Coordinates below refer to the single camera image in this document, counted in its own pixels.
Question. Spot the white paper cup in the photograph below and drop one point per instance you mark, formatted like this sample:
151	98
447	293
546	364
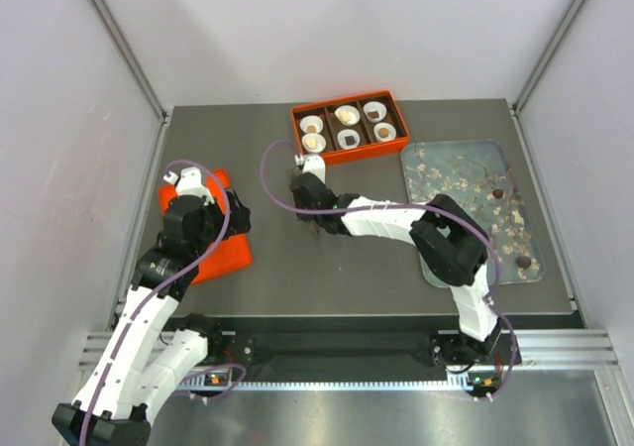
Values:
311	120
322	144
355	115
392	132
348	132
375	106

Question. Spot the orange compartment box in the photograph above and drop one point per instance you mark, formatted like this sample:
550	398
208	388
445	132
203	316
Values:
369	147

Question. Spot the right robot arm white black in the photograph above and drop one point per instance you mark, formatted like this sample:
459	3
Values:
448	240

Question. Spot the white paper cup back middle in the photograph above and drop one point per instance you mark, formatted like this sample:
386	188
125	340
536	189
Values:
355	115

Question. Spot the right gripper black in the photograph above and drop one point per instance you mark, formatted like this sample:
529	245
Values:
305	217

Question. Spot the orange box lid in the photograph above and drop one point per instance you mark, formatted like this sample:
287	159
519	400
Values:
232	254

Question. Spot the dark round truffle front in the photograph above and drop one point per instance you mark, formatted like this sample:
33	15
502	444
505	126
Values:
524	262

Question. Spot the white paper cup back right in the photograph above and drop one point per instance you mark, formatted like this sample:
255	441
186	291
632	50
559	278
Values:
375	106

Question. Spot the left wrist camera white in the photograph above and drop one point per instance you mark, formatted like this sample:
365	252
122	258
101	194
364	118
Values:
190	182

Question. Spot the aluminium frame rail front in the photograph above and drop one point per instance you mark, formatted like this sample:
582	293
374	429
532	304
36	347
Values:
569	349

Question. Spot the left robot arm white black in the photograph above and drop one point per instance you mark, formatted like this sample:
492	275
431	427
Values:
120	402

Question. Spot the white paper cup front middle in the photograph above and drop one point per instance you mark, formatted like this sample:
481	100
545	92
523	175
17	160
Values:
348	132

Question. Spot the white paper cup front right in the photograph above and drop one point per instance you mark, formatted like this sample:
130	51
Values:
392	132

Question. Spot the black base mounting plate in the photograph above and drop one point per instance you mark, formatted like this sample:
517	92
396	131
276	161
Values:
339	350

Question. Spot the blue floral tray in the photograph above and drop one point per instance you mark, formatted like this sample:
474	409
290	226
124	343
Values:
468	172

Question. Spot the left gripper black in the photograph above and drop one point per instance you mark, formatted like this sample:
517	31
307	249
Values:
239	215

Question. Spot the white paper cup front left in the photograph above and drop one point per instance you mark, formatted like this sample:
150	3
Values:
322	144

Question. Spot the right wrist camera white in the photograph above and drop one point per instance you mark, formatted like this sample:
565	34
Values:
312	163

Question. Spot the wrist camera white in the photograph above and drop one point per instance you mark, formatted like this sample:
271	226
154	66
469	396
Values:
312	163
190	182

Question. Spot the metal tongs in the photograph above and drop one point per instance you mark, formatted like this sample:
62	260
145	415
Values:
310	225

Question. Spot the grey slotted cable duct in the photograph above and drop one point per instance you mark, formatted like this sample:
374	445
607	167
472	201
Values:
448	382

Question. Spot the white paper cup back left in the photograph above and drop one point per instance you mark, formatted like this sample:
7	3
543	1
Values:
311	120

